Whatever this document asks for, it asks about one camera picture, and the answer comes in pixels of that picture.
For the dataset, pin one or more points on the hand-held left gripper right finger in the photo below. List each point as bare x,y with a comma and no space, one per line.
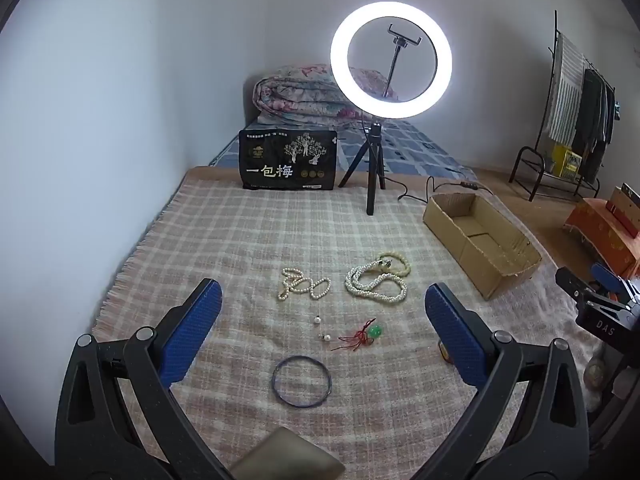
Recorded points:
455,330

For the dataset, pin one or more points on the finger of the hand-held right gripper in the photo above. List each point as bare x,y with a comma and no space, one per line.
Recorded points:
607,275
575,282

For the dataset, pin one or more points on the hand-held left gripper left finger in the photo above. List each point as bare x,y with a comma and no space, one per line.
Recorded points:
195,320

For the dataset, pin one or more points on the cardboard box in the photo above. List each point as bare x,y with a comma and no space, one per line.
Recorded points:
450,237

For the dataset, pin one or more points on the small orange object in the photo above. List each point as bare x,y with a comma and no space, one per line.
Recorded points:
443,351

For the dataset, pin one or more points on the orange cloth covered stool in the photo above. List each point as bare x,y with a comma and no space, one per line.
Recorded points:
600,230

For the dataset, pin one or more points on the tan cardboard piece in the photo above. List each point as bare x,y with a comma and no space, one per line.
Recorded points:
625,200

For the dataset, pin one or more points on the pink plaid blanket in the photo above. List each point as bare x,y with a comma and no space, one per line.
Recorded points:
225,235

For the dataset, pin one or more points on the dark thin bangle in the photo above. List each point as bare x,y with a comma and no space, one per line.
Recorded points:
274,380

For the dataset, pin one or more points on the yellow box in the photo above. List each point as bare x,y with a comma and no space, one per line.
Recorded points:
567,160

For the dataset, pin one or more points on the black clothes rack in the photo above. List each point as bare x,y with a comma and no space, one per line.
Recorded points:
522,152

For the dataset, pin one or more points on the olive green pouch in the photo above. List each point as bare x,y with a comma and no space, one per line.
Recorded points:
290,455

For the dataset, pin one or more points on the dark hanging clothes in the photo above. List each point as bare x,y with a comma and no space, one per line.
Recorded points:
595,110

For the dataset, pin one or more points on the black tripod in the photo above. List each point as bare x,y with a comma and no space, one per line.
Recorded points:
372,180

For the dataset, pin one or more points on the black snack bag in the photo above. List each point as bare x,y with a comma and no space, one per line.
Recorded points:
285,160

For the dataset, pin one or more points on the striped towel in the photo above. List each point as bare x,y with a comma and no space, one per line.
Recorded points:
565,85

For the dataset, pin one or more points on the folded floral quilt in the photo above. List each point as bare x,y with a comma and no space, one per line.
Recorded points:
300,95

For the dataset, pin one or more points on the black phone holder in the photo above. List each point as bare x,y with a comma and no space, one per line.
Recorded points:
400,40

